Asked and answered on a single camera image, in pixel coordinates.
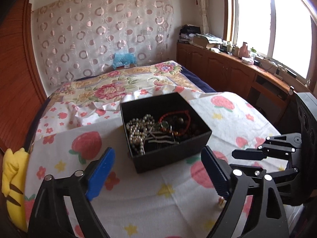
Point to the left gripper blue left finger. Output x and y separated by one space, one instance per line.
97 172

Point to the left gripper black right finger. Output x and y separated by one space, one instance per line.
218 171

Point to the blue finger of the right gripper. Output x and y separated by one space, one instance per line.
249 154

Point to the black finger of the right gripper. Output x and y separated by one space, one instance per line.
247 168

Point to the black jewelry box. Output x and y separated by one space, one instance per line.
162 130

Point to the strawberry print white sheet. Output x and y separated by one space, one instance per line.
178 200

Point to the wooden sideboard cabinet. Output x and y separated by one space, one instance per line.
226 73

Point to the yellow plush toy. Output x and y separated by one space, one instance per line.
13 185

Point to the pink bottle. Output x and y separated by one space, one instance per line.
243 51

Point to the floral quilt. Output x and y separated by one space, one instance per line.
113 86

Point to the cardboard box with papers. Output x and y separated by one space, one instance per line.
206 41

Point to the blue plush toy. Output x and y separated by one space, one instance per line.
123 60

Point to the dark clothes pile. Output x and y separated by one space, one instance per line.
187 32

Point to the pink circle pattern curtain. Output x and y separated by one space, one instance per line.
79 38

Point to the beige window drape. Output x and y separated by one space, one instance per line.
203 9

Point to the window with wooden frame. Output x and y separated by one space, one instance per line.
282 31

